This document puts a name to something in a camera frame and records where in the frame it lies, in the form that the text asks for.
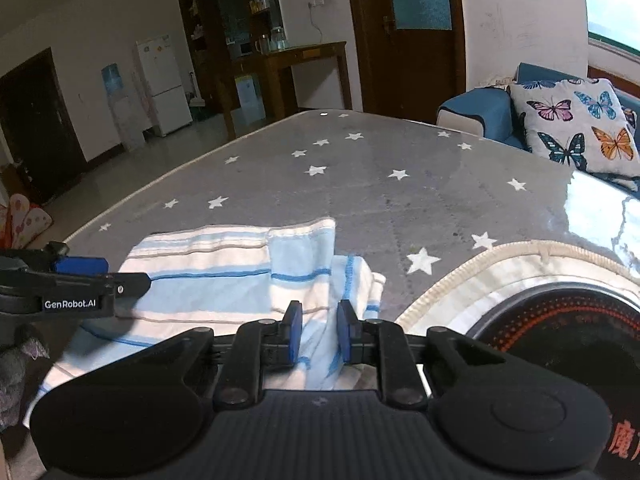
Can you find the white refrigerator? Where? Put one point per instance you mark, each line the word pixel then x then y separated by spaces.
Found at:
pixel 163 84

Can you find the blue striped knit garment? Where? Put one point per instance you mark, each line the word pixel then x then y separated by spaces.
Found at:
pixel 223 276

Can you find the dark display cabinet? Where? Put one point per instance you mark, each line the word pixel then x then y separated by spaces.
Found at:
pixel 218 33

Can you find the water dispenser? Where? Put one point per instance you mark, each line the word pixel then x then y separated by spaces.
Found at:
pixel 122 110

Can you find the blue sofa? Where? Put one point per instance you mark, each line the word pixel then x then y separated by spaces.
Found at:
pixel 489 112

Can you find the dark wooden door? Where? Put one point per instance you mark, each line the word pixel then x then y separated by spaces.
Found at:
pixel 411 55

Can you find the green framed window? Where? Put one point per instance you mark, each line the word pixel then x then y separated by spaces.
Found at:
pixel 615 22

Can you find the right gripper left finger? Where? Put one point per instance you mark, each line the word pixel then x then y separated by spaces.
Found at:
pixel 255 347

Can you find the built-in induction cooktop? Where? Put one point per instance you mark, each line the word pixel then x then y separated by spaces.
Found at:
pixel 559 306

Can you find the gloved left hand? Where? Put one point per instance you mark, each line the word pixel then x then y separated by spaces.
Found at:
pixel 14 360

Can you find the butterfly print pillow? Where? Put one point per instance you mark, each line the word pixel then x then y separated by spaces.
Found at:
pixel 578 123

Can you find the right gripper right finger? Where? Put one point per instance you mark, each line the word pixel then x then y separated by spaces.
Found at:
pixel 384 346

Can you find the dark wooden side table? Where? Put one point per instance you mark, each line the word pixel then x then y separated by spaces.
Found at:
pixel 275 77

